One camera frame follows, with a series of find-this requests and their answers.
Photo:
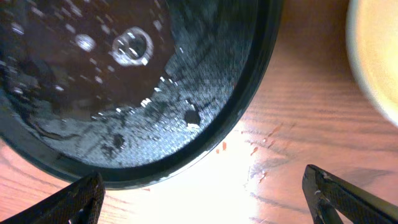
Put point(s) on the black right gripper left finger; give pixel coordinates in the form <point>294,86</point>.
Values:
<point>79,203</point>

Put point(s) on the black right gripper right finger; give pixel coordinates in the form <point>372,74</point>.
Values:
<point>328,196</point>

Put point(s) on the yellow round plate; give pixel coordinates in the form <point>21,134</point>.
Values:
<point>371,43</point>

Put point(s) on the black round tray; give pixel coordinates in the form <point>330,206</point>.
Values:
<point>137,90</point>

